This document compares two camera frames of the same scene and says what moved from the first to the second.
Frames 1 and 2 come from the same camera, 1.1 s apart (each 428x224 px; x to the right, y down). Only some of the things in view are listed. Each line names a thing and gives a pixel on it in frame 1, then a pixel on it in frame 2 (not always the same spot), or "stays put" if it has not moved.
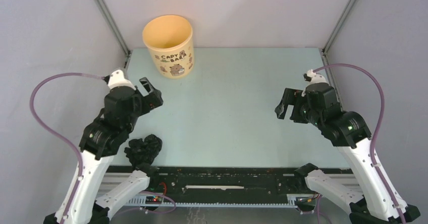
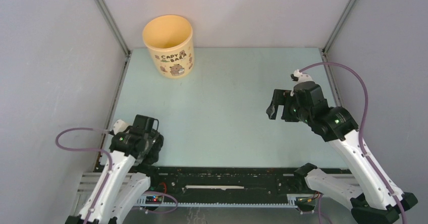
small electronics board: (153, 200) stays put
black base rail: (173, 182) stays put
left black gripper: (152, 100) → (152, 137)
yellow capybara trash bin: (171, 41) stays put
